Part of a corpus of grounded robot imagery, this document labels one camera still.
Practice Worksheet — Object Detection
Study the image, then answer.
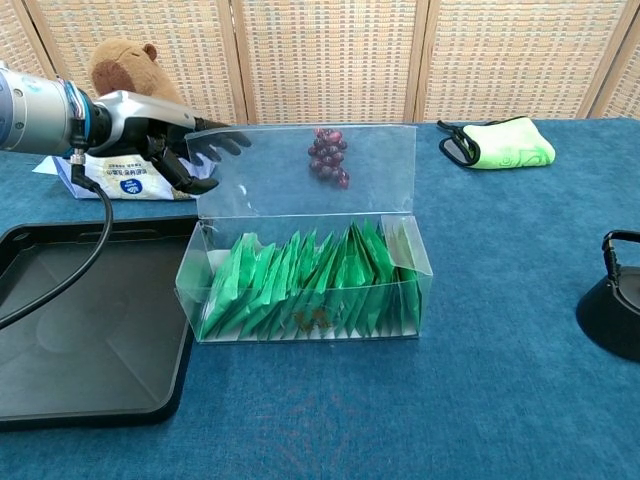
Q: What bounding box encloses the row of green sachets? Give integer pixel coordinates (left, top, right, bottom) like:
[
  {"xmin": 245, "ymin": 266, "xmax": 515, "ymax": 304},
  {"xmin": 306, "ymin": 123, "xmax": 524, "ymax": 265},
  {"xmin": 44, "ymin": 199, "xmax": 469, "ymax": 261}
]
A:
[{"xmin": 200, "ymin": 219, "xmax": 424, "ymax": 339}]

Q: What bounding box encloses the white wet wipes pack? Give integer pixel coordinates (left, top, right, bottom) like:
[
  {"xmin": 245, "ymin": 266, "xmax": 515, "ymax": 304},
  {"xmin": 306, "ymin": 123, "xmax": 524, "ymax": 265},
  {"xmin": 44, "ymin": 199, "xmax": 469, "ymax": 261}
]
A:
[{"xmin": 31, "ymin": 150, "xmax": 221, "ymax": 203}]

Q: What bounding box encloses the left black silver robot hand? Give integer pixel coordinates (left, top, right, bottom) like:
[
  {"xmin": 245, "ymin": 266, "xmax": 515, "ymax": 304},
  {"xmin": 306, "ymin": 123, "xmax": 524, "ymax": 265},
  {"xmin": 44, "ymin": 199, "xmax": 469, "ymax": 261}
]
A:
[{"xmin": 92, "ymin": 90, "xmax": 254, "ymax": 196}]

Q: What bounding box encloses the black teapot with handle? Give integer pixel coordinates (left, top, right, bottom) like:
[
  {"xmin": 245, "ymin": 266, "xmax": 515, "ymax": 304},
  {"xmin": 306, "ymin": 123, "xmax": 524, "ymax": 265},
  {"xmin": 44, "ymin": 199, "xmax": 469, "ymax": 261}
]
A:
[{"xmin": 574, "ymin": 229, "xmax": 640, "ymax": 364}]

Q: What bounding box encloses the folded green cloth black trim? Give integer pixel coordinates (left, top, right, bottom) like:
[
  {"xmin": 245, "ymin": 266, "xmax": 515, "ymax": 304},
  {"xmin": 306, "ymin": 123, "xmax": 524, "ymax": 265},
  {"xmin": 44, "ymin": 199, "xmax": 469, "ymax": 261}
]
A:
[{"xmin": 437, "ymin": 115, "xmax": 558, "ymax": 171}]

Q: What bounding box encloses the dark red grape bunch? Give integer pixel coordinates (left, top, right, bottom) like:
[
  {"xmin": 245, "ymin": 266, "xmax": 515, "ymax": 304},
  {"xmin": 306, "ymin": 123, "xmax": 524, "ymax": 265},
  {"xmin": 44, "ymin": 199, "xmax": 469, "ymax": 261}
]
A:
[{"xmin": 306, "ymin": 127, "xmax": 352, "ymax": 191}]

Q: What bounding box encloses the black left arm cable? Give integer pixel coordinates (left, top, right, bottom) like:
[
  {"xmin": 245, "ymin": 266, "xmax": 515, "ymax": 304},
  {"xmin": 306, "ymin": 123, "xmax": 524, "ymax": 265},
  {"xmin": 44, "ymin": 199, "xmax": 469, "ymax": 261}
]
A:
[{"xmin": 0, "ymin": 148, "xmax": 115, "ymax": 331}]

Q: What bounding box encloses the brown capybara plush toy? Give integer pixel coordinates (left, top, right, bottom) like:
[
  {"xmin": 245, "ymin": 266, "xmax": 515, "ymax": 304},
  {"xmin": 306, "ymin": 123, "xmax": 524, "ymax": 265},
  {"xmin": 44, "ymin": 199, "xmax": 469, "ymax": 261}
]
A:
[{"xmin": 88, "ymin": 38, "xmax": 187, "ymax": 110}]

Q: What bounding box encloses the clear box of green packets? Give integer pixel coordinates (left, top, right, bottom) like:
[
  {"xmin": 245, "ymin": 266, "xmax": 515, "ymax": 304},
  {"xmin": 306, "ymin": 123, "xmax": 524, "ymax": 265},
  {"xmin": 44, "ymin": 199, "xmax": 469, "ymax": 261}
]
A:
[{"xmin": 173, "ymin": 122, "xmax": 434, "ymax": 344}]

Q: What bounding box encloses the woven rattan folding screen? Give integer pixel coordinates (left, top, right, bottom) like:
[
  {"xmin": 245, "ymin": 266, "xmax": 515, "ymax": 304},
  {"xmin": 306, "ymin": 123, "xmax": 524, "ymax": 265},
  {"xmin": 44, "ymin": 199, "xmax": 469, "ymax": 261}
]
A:
[{"xmin": 0, "ymin": 0, "xmax": 640, "ymax": 126}]

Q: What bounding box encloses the black square plastic tray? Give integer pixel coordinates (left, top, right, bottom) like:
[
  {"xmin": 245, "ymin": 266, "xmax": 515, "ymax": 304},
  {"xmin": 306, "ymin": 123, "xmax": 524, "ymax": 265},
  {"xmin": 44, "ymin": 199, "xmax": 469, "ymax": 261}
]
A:
[{"xmin": 0, "ymin": 215, "xmax": 202, "ymax": 432}]

